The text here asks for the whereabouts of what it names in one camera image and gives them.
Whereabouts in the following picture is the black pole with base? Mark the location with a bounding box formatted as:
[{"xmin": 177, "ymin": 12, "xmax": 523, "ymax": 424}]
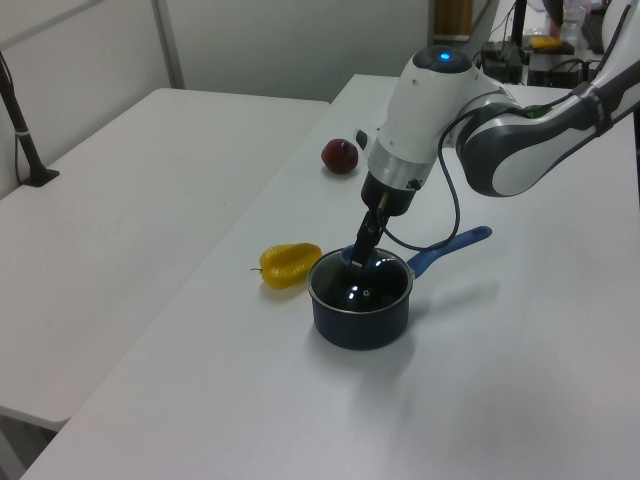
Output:
[{"xmin": 0, "ymin": 49, "xmax": 61, "ymax": 187}]

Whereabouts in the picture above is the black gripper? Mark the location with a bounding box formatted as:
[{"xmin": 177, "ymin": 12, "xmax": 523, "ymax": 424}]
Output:
[{"xmin": 351, "ymin": 171, "xmax": 417, "ymax": 269}]

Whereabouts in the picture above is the clear plastic bottle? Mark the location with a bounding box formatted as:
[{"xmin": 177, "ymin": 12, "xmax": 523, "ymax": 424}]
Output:
[{"xmin": 560, "ymin": 4, "xmax": 587, "ymax": 47}]

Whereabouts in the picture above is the black electronics box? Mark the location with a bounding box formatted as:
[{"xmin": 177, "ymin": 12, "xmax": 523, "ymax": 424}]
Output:
[{"xmin": 526, "ymin": 58, "xmax": 599, "ymax": 89}]

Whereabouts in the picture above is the glass lid with blue knob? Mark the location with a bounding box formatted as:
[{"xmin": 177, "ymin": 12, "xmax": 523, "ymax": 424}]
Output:
[{"xmin": 308, "ymin": 243, "xmax": 415, "ymax": 314}]

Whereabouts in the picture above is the wooden panel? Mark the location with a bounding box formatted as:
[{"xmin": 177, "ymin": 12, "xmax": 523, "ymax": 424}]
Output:
[{"xmin": 433, "ymin": 0, "xmax": 474, "ymax": 40}]

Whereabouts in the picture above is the yellow toy bell pepper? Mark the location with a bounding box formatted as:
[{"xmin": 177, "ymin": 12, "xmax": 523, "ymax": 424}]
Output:
[{"xmin": 250, "ymin": 242, "xmax": 323, "ymax": 290}]

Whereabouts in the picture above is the dark blue saucepan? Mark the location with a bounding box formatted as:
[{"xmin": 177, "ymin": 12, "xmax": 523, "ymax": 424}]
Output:
[{"xmin": 307, "ymin": 225, "xmax": 493, "ymax": 352}]

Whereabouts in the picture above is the dark red toy apple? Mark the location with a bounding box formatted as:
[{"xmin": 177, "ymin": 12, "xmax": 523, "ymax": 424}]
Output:
[{"xmin": 320, "ymin": 137, "xmax": 361, "ymax": 176}]

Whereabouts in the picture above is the dark gripper cable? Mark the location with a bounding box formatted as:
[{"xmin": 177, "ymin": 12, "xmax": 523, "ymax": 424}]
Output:
[{"xmin": 382, "ymin": 82, "xmax": 591, "ymax": 252}]

